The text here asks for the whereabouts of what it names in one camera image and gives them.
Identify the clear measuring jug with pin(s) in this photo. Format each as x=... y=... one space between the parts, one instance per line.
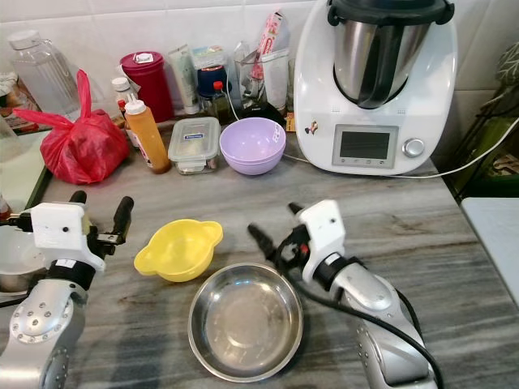
x=276 y=77

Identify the jar with blue lid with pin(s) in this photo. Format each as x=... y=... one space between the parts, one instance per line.
x=209 y=81

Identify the white squeeze tube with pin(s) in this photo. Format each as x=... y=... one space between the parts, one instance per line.
x=181 y=81

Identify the clear jug with white lid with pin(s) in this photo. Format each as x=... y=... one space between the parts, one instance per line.
x=45 y=73

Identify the orange sauce squeeze bottle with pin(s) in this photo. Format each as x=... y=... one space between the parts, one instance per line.
x=150 y=138

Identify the small dark bottle red cap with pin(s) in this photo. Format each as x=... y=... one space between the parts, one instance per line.
x=219 y=101

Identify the pale green box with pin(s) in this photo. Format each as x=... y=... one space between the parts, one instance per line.
x=207 y=57

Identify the white ceramic bowl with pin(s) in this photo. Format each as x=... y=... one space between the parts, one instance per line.
x=20 y=255

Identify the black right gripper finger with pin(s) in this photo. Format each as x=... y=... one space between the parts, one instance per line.
x=295 y=209
x=265 y=241

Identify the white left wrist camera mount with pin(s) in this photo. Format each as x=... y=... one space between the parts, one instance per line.
x=58 y=231

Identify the small tub with red lid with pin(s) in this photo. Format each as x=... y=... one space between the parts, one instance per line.
x=4 y=212

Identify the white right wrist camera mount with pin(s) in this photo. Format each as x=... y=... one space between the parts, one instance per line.
x=324 y=231

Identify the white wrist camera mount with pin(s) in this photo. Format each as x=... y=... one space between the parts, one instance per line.
x=324 y=231
x=58 y=231

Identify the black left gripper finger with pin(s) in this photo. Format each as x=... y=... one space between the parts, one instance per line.
x=78 y=197
x=124 y=212

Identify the pink printed packet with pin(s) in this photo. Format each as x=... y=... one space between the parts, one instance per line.
x=272 y=32

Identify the red plastic bag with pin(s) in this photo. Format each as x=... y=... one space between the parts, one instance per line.
x=85 y=150

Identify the small bottle with white cap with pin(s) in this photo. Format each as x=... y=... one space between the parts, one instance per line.
x=122 y=89

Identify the purple plastic bowl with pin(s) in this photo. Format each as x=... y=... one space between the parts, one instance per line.
x=252 y=147

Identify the dark red canister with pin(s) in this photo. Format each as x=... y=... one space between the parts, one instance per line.
x=150 y=81

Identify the white kitchen cooking machine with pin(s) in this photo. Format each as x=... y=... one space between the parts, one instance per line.
x=320 y=97

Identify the glass food container with lid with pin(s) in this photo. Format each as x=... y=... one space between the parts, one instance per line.
x=194 y=144

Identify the deep stainless steel plate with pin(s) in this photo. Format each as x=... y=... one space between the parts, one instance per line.
x=245 y=322

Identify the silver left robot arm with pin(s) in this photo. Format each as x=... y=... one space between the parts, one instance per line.
x=40 y=324

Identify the white tray with green rim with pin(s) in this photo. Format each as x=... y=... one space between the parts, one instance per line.
x=20 y=174

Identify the white side table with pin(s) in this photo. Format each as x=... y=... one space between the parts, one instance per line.
x=495 y=235

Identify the steel plate under white bowl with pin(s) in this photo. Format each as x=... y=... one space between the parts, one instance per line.
x=16 y=284

